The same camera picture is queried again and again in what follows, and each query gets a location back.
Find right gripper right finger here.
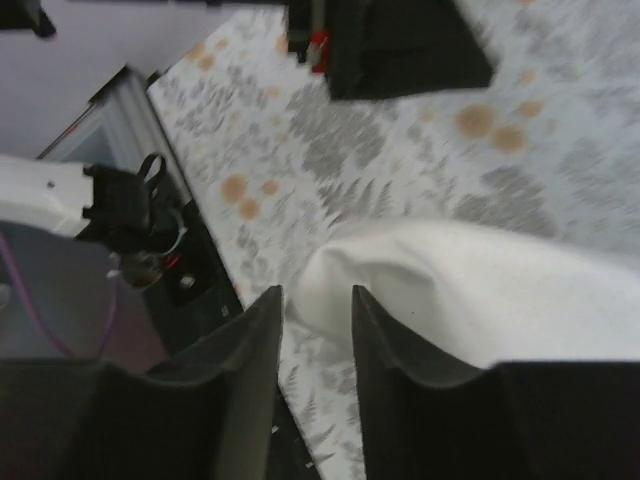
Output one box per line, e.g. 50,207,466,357
351,286,639,479

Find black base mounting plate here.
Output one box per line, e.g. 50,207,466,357
143,201,319,480

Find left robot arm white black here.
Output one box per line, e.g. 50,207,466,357
1,1,494,257

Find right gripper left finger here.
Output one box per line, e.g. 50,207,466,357
1,286,282,479

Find white t-shirt daisy print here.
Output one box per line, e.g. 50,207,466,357
288,217,639,368

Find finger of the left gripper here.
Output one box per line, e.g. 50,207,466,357
287,0,495,99

